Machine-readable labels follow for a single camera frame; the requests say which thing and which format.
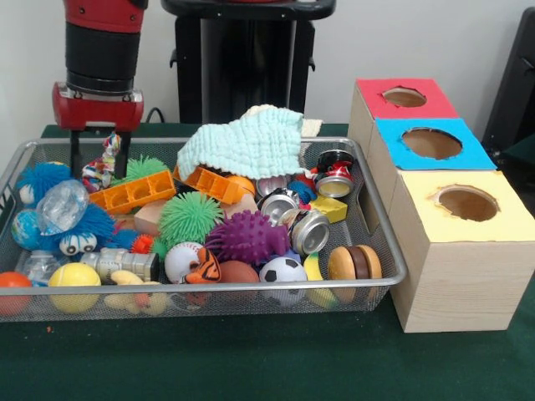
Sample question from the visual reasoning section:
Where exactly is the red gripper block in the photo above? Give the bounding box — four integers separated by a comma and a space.
52, 82, 145, 180

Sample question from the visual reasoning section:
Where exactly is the crushed clear plastic bottle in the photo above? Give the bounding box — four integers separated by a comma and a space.
36, 179, 90, 236

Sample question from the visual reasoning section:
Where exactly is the light blue muslin cloth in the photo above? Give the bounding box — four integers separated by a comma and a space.
176, 106, 308, 179

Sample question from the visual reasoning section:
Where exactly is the cream muslin cloth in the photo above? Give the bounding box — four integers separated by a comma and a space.
244, 104, 324, 138

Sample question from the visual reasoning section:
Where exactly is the wooden box with three holes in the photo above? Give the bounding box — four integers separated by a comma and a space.
347, 77, 535, 334

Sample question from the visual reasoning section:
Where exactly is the blue furry puffer ball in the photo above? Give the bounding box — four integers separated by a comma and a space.
16, 161, 74, 206

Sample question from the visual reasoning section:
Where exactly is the blue furry toy with eyes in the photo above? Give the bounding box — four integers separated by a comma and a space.
39, 204, 116, 256

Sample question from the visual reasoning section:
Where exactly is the green spiky ball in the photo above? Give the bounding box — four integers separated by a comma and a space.
158, 191, 225, 247

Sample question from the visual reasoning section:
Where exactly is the yellow ball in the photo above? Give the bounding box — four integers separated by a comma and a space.
48, 261, 102, 312

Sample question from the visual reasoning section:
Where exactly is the orange ball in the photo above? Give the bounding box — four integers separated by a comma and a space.
0, 271, 33, 317

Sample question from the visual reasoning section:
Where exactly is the purple spiky ball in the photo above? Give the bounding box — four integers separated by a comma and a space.
204, 210, 290, 265

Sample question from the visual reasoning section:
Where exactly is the small soccer ball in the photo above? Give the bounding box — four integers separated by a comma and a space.
257, 256, 308, 306

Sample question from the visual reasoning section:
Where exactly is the crushed red soda can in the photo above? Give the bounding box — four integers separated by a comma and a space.
314, 149, 356, 198

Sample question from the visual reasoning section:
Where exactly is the dark green table cloth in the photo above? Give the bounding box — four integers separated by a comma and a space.
0, 123, 535, 401

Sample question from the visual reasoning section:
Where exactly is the toy hamburger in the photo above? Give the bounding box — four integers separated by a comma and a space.
327, 244, 384, 302

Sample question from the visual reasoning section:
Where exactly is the green clothed side table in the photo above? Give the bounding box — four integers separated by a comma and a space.
497, 135, 535, 179

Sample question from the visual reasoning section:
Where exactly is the black upright panel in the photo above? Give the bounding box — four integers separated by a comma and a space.
480, 6, 535, 145

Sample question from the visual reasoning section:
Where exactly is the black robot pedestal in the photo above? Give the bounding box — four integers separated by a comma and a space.
160, 0, 338, 124

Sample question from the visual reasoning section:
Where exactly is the shallow wire mesh bin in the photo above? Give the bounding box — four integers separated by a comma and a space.
0, 136, 407, 323

